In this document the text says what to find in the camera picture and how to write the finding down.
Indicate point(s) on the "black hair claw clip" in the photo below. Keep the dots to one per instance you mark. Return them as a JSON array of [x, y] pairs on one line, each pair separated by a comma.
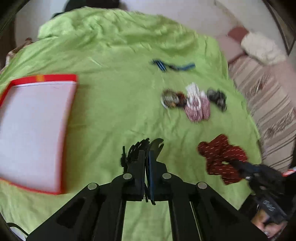
[[135, 150]]

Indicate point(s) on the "black sheer scrunchie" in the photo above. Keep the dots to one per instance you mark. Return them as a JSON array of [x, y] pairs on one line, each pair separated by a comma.
[[218, 98]]

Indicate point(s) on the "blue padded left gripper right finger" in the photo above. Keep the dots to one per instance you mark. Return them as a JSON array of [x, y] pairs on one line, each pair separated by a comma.
[[157, 187]]

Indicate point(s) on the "person's right hand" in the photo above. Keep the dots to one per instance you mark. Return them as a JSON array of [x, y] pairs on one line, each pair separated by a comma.
[[260, 220]]

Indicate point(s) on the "black garment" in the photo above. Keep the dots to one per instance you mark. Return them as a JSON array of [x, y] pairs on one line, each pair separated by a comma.
[[77, 4]]

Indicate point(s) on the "red white checked scrunchie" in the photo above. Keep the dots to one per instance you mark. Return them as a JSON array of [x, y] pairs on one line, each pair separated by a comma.
[[198, 109]]

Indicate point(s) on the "red and white tray box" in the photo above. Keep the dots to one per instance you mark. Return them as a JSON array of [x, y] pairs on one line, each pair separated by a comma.
[[34, 116]]

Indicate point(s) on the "red polka dot scrunchie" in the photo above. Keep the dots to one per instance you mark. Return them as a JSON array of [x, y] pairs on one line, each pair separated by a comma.
[[218, 154]]

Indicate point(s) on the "brown patterned blanket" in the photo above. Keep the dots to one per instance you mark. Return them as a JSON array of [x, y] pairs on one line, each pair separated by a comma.
[[13, 52]]

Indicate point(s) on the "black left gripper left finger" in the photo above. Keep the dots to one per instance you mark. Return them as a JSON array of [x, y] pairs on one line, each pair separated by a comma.
[[133, 176]]

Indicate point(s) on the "white patterned scrunchie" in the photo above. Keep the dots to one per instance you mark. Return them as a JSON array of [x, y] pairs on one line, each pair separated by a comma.
[[193, 91]]

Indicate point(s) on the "framed wall painting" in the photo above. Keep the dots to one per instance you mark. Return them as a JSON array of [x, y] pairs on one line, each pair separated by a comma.
[[283, 13]]

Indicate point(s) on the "white folded cloth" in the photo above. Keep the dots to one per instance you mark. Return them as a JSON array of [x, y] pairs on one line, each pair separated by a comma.
[[263, 49]]

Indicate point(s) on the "green bed sheet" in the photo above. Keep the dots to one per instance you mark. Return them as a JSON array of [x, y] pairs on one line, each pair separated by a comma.
[[118, 102]]

